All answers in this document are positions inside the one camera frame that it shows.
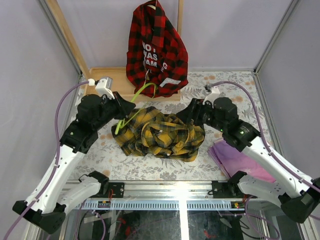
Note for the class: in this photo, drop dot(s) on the floral patterned table mat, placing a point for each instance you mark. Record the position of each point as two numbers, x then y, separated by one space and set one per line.
105 156

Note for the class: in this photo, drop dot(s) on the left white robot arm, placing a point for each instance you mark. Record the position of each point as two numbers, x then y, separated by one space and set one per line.
47 206

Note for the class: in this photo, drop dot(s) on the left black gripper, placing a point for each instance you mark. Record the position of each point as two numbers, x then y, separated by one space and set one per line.
119 105

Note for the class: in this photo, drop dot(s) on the red black plaid shirt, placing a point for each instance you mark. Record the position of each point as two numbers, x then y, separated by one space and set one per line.
156 53

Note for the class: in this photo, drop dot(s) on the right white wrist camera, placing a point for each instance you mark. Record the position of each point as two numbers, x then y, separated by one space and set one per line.
213 93

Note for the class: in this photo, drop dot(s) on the purple cloth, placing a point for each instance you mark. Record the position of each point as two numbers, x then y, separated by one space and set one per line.
230 161

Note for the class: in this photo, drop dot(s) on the aluminium front rail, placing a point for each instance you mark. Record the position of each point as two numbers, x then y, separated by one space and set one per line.
162 195

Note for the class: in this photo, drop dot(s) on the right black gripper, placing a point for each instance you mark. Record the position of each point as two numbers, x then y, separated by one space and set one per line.
192 111

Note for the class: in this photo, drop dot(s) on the yellow plaid flannel shirt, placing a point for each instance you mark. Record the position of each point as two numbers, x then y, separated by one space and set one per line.
149 131

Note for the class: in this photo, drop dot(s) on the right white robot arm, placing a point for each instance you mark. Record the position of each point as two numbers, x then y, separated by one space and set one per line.
296 193

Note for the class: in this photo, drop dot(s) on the wooden clothes rack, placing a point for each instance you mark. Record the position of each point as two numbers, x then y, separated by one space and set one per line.
118 74

